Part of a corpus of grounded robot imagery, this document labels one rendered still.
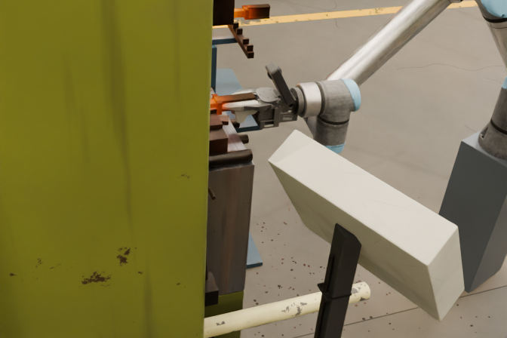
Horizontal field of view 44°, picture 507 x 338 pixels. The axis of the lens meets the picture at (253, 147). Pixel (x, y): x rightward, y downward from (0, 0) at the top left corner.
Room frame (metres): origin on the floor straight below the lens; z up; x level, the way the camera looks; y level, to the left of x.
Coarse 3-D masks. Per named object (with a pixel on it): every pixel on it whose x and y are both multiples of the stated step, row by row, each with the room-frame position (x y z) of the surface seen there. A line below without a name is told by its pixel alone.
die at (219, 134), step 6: (210, 108) 1.32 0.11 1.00; (216, 108) 1.32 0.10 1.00; (210, 114) 1.31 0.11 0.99; (216, 114) 1.31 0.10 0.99; (210, 120) 1.28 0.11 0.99; (216, 120) 1.28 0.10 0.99; (210, 126) 1.26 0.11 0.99; (216, 126) 1.26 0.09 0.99; (222, 126) 1.27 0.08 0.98; (210, 132) 1.25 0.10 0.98; (216, 132) 1.25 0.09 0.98; (222, 132) 1.25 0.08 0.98; (210, 138) 1.22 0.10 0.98; (216, 138) 1.22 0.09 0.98; (222, 138) 1.22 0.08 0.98; (210, 144) 1.21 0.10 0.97; (216, 144) 1.22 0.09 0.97; (222, 144) 1.22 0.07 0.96; (210, 150) 1.21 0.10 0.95; (216, 150) 1.22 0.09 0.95; (222, 150) 1.22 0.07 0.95
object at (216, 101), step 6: (216, 96) 1.36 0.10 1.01; (222, 96) 1.36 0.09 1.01; (228, 96) 1.37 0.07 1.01; (234, 96) 1.37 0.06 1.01; (240, 96) 1.37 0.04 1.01; (246, 96) 1.37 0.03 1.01; (252, 96) 1.37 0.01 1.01; (210, 102) 1.34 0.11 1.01; (216, 102) 1.33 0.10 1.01; (222, 102) 1.34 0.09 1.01; (228, 102) 1.34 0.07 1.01; (234, 102) 1.35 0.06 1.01
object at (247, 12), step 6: (246, 6) 2.07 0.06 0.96; (252, 6) 2.06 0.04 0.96; (258, 6) 2.07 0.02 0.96; (264, 6) 2.07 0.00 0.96; (234, 12) 2.03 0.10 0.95; (240, 12) 2.04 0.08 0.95; (246, 12) 2.03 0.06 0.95; (252, 12) 2.06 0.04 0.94; (258, 12) 2.06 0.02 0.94; (264, 12) 2.07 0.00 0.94; (246, 18) 2.03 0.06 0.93; (252, 18) 2.05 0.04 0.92; (258, 18) 2.06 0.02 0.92; (264, 18) 2.06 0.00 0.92
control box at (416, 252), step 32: (288, 160) 0.90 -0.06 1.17; (320, 160) 0.88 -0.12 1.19; (288, 192) 0.94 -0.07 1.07; (320, 192) 0.83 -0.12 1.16; (352, 192) 0.81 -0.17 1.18; (384, 192) 0.80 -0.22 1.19; (320, 224) 0.92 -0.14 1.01; (352, 224) 0.79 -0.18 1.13; (384, 224) 0.75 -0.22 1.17; (416, 224) 0.74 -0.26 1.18; (448, 224) 0.73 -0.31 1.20; (384, 256) 0.78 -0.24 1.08; (416, 256) 0.69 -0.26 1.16; (448, 256) 0.72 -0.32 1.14; (416, 288) 0.76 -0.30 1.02; (448, 288) 0.76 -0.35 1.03
